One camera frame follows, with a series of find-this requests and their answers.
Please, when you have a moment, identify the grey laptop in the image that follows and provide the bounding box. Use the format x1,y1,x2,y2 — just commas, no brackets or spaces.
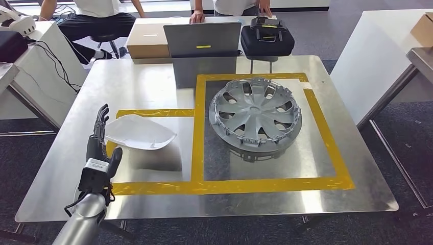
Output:
163,21,243,59

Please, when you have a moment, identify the person's left hand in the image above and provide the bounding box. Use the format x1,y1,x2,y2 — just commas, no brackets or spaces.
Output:
257,0,273,18

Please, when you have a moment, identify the small yellow tape rectangle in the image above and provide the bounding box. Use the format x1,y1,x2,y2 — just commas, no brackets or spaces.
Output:
105,108,196,196

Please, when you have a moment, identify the black handheld controller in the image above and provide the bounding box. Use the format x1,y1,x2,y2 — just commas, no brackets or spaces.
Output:
250,16,288,43

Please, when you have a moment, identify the steel workbench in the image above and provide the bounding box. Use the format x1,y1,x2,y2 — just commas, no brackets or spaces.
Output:
14,55,399,234

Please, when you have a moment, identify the white VR headset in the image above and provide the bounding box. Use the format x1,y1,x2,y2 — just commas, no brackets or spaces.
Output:
0,5,37,36

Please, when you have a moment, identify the person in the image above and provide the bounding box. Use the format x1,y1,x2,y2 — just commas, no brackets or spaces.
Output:
38,0,147,65
189,0,273,25

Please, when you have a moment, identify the person's right hand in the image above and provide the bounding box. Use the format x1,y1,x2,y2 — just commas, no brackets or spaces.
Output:
189,9,206,25

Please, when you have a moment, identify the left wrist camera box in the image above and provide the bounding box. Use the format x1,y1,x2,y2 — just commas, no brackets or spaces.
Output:
78,158,112,195

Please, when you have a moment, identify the beige cardboard box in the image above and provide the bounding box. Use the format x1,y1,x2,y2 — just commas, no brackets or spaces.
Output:
126,22,172,65

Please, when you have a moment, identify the black stool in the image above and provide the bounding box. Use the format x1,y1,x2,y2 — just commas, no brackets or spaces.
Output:
89,34,122,60

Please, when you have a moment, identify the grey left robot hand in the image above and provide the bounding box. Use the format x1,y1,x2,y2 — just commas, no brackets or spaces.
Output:
86,103,124,179

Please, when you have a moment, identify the silver wheel hubcap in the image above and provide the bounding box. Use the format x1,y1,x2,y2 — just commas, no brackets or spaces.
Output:
208,77,303,162

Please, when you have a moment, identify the steel table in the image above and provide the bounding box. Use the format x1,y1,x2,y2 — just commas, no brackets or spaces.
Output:
0,62,61,138
356,46,433,210

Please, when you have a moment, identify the black cable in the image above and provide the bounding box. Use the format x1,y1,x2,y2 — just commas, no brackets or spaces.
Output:
26,38,82,94

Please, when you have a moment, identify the brown cardboard box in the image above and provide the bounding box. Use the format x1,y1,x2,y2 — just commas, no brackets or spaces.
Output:
410,12,433,48

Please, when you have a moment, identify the large yellow tape rectangle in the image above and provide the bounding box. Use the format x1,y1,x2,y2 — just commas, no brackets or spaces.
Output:
191,72,356,192

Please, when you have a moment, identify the white curved body panel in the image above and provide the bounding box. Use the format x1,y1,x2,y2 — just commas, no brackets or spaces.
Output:
104,114,178,151

